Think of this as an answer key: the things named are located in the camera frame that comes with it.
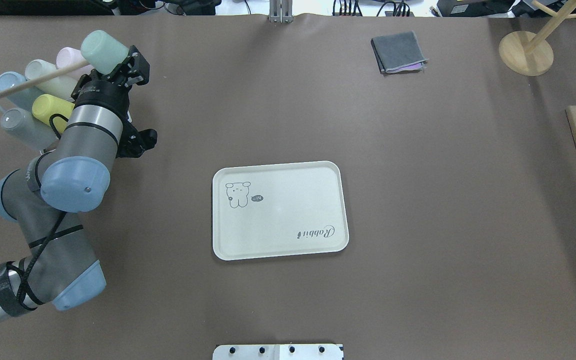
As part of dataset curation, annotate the grey folded cloth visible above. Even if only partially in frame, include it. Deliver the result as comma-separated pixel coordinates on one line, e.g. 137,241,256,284
370,30,428,75

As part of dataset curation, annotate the cream rabbit tray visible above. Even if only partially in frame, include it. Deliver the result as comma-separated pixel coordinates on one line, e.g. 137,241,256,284
211,161,350,261

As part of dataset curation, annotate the pink cup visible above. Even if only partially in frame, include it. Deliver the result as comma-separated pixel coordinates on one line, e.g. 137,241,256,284
55,47,94,80

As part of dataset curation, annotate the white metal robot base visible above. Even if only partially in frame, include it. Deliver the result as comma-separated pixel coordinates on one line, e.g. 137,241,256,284
212,343,345,360

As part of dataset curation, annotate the green cup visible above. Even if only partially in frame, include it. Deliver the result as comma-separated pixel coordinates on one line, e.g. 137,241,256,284
80,29,129,75

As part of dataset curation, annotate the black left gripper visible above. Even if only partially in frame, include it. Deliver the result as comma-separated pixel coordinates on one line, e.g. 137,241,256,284
74,46,150,118

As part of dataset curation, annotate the yellow cup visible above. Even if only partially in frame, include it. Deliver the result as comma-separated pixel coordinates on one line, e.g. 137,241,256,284
30,93,74,126

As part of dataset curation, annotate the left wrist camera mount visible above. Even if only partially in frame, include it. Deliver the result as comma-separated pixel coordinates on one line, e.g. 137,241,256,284
116,120,158,158

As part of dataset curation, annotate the light blue cup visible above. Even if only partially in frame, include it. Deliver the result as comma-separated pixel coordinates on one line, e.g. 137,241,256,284
0,71,44,111

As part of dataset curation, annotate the wooden cup tree stand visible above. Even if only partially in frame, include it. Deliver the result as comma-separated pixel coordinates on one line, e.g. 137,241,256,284
498,0,576,76

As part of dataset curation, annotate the grey cup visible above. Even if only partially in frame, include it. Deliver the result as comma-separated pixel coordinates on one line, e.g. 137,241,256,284
0,107,58,151

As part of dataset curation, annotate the cream white cup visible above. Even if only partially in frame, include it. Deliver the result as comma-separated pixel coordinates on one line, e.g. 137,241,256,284
24,59,80,99

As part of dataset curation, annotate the wooden rack handle rod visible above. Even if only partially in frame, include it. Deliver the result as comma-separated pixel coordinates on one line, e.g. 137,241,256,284
0,59,90,98

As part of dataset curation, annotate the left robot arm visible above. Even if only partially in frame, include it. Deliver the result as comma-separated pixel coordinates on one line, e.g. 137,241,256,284
0,46,158,322

